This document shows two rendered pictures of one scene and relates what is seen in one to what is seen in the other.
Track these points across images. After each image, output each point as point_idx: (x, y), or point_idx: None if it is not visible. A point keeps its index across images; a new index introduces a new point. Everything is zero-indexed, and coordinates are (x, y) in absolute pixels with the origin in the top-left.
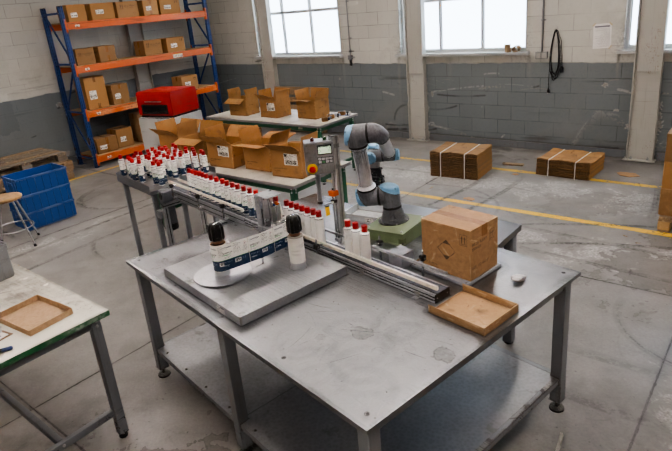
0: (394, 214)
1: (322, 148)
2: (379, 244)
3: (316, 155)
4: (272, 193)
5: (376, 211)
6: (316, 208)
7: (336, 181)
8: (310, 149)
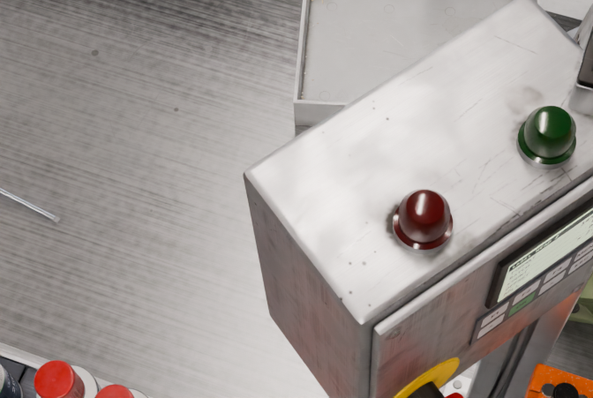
0: None
1: (548, 250)
2: None
3: (473, 314)
4: None
5: None
6: (56, 26)
7: (566, 315)
8: (429, 322)
